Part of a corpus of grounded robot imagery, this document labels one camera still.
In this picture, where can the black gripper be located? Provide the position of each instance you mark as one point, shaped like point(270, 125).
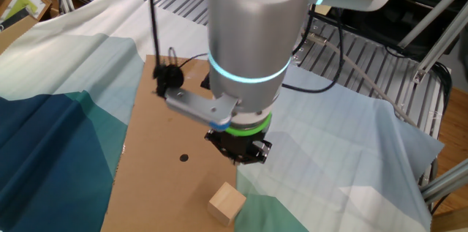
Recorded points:
point(241, 146)

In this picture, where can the light wooden cube block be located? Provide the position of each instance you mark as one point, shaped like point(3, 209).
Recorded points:
point(225, 202)

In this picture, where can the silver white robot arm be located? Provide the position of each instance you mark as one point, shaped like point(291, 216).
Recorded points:
point(252, 23)

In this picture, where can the brown cardboard sheet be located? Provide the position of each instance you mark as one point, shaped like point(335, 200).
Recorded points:
point(157, 188)

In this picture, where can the blue green white cloth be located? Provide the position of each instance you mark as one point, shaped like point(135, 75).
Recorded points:
point(329, 170)

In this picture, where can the brown cardboard box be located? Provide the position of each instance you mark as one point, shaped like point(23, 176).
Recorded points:
point(14, 32)

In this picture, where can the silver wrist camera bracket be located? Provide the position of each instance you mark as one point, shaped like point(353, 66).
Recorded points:
point(197, 107)

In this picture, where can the aluminium frame strut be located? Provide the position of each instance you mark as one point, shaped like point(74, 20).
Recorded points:
point(431, 15)
point(438, 51)
point(446, 184)

